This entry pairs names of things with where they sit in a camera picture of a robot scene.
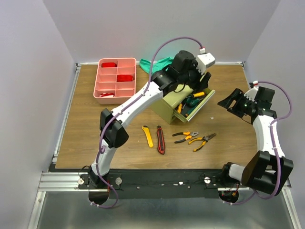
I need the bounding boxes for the red item back compartment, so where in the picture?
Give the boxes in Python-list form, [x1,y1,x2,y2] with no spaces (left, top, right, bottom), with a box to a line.
[101,62,117,68]

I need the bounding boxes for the red black utility knife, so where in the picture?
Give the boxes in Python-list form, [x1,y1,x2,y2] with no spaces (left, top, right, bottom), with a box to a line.
[157,125,165,155]

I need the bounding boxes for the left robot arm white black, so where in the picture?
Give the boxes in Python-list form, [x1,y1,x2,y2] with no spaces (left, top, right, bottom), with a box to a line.
[88,49,215,188]

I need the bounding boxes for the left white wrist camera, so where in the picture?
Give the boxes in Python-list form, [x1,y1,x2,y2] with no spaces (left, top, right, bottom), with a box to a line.
[195,47,216,73]

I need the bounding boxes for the green stubby screwdriver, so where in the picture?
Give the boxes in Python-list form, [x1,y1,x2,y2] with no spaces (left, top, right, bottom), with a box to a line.
[186,99,202,107]
[184,96,193,104]

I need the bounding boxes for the needle nose pliers orange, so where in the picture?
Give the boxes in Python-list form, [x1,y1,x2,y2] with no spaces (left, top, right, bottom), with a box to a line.
[188,133,216,152]

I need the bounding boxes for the green cloth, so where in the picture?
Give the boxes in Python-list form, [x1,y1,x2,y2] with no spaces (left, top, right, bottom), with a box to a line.
[139,57,173,74]

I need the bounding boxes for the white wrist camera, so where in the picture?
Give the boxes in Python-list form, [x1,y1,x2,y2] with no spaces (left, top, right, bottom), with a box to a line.
[244,81,259,102]
[195,47,216,73]

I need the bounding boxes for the yellow tester screwdriver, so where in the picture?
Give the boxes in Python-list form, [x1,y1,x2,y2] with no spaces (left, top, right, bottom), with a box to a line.
[192,92,205,98]

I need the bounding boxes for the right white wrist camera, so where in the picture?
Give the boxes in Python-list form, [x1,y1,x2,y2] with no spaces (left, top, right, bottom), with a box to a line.
[244,81,259,102]

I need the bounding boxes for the long green screwdriver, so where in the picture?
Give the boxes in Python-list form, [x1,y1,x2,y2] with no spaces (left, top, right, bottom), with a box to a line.
[185,107,195,117]

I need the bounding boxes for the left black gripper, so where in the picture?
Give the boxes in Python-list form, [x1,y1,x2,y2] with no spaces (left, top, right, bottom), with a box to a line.
[178,59,211,94]

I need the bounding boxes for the combination pliers orange handles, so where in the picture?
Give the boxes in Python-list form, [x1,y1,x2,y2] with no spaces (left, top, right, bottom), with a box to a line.
[172,132,199,144]

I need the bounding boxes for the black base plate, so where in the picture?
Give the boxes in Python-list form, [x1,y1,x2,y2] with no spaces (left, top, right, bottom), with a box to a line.
[78,168,248,200]

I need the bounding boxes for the pink compartment tray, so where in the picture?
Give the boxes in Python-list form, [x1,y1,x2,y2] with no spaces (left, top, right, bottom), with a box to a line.
[93,58,136,105]

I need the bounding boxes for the olive green drawer cabinet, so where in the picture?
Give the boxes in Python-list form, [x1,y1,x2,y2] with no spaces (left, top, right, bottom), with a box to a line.
[150,86,215,124]

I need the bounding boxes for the red white item front compartment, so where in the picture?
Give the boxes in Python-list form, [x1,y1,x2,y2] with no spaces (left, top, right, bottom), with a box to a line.
[99,93,114,98]

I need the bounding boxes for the yellow utility knife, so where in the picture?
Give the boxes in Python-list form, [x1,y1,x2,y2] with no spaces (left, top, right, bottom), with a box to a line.
[142,125,153,148]

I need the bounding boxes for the red item middle compartment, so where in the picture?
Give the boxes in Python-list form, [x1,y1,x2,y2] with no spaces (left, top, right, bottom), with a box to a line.
[117,74,133,82]

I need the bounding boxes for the aluminium rail frame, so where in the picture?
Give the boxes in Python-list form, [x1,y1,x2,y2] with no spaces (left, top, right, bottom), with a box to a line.
[30,63,301,229]

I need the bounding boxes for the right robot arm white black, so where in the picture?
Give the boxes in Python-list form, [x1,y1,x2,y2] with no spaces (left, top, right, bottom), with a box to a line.
[218,85,294,197]

